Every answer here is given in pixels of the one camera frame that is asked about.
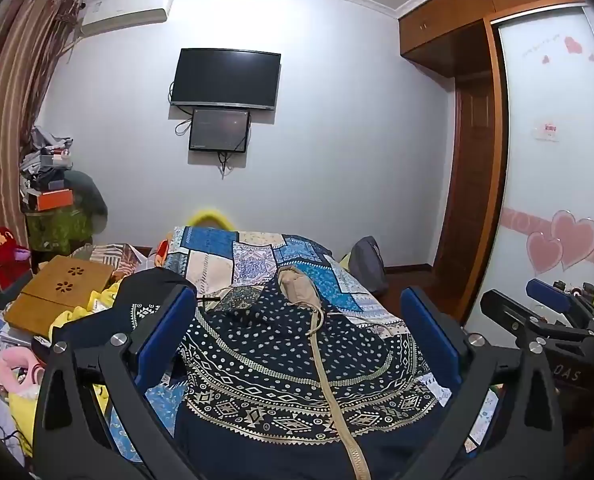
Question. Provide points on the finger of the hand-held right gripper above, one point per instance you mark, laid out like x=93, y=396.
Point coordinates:
x=502, y=310
x=552, y=294

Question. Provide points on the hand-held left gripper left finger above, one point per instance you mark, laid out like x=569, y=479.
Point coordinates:
x=161, y=332

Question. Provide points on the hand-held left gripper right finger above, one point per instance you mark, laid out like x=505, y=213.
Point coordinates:
x=431, y=332

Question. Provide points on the navy patterned garment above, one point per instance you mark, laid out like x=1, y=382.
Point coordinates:
x=277, y=375

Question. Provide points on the black cloth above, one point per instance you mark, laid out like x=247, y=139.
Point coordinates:
x=147, y=282

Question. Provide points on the striped patterned bag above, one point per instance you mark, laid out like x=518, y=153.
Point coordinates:
x=114, y=257

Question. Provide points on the yellow cloth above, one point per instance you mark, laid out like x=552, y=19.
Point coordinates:
x=72, y=317

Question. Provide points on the grey backpack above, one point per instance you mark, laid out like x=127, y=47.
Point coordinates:
x=369, y=262

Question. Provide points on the white heart sticker sliding door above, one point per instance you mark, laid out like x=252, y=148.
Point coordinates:
x=547, y=185

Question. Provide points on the small yellow bag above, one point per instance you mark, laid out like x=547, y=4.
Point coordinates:
x=345, y=262

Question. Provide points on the wooden lap desk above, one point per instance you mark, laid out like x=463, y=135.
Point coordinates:
x=52, y=295

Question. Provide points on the blue patchwork blanket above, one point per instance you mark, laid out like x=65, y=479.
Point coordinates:
x=257, y=260

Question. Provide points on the yellow curved plastic object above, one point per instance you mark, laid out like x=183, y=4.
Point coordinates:
x=199, y=217

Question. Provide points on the green patterned cloth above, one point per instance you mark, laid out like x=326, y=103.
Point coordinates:
x=57, y=227

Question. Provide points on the orange box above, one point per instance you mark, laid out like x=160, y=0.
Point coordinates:
x=54, y=200

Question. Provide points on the pile of boxes and clutter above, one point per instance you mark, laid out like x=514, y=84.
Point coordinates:
x=44, y=152

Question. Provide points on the brown striped curtain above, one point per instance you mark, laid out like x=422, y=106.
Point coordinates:
x=12, y=85

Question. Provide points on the wooden wardrobe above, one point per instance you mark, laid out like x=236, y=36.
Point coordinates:
x=442, y=25

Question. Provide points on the white air conditioner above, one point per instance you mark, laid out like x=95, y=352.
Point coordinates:
x=127, y=12

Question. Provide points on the small black wall monitor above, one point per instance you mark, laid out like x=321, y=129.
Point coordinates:
x=219, y=130

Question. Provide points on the black wall television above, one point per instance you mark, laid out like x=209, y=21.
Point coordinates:
x=225, y=77

